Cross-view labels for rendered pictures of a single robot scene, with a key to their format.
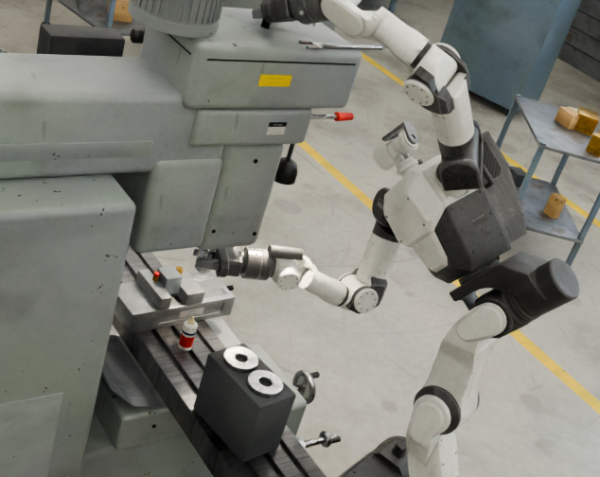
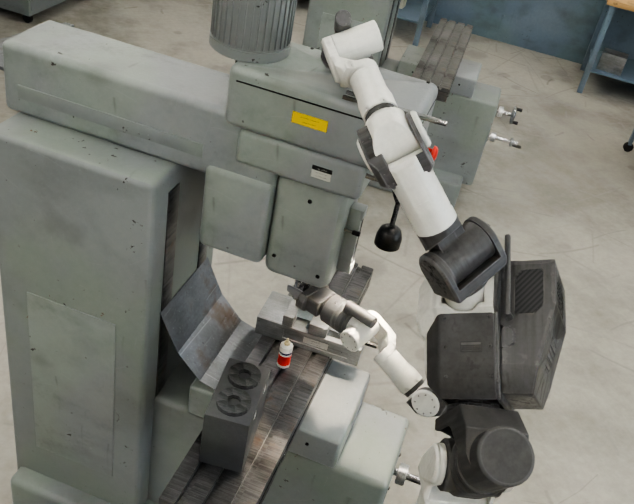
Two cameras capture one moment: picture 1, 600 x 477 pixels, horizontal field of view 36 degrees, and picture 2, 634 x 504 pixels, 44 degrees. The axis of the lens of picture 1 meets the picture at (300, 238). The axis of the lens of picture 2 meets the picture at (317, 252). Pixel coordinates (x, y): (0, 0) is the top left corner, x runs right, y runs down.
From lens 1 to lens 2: 167 cm
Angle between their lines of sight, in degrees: 46
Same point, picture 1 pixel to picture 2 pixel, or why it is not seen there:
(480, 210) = (477, 336)
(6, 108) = (86, 78)
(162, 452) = not seen: hidden behind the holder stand
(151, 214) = (206, 211)
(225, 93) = (258, 118)
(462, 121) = (413, 205)
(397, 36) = (359, 89)
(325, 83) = not seen: hidden behind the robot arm
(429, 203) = (424, 303)
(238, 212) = (297, 247)
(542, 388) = not seen: outside the picture
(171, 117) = (217, 128)
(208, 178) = (256, 198)
